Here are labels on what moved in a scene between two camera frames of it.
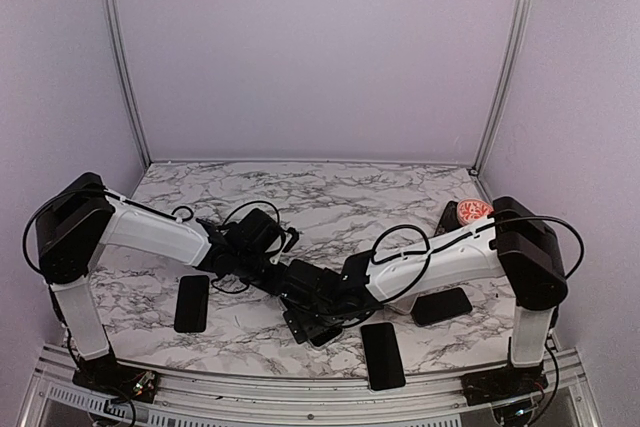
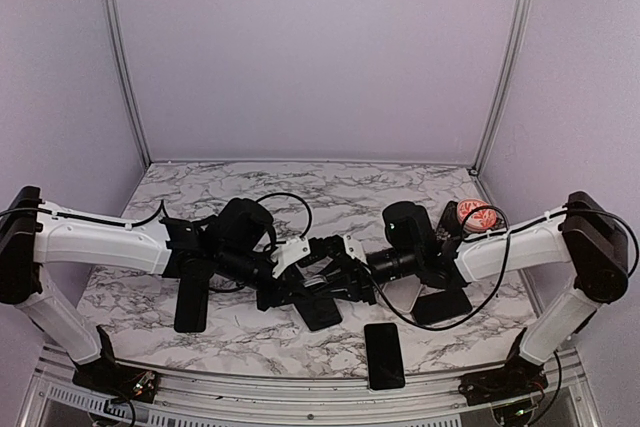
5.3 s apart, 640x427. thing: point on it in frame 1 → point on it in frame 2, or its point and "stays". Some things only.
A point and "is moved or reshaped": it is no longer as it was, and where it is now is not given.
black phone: (382, 354) stays
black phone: (192, 304) stays
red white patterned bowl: (470, 210) stays
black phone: (326, 336) is moved or reshaped
